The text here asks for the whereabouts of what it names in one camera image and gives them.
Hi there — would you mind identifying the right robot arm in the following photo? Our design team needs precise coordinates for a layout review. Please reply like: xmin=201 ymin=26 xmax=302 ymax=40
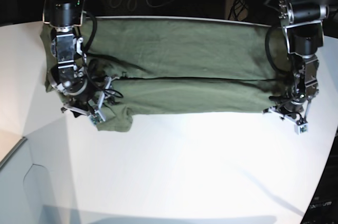
xmin=43 ymin=0 xmax=118 ymax=124

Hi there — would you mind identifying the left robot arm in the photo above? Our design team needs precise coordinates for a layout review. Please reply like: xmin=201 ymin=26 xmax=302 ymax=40
xmin=264 ymin=0 xmax=330 ymax=134

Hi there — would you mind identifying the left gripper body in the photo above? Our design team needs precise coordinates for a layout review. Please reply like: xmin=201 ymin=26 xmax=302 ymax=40
xmin=262 ymin=96 xmax=313 ymax=126

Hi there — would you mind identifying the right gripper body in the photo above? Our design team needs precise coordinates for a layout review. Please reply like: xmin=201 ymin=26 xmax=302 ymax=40
xmin=61 ymin=75 xmax=124 ymax=117

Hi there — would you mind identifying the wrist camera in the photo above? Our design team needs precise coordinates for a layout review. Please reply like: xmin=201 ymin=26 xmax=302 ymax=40
xmin=89 ymin=110 xmax=106 ymax=126
xmin=295 ymin=123 xmax=308 ymax=135

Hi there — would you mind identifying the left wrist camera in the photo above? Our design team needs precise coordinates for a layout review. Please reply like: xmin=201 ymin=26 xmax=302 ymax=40
xmin=295 ymin=123 xmax=308 ymax=135

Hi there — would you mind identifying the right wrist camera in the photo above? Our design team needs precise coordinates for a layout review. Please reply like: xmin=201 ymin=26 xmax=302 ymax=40
xmin=89 ymin=110 xmax=106 ymax=126

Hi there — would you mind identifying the olive green t-shirt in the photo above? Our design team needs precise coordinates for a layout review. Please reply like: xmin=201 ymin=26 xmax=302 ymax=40
xmin=40 ymin=15 xmax=298 ymax=134

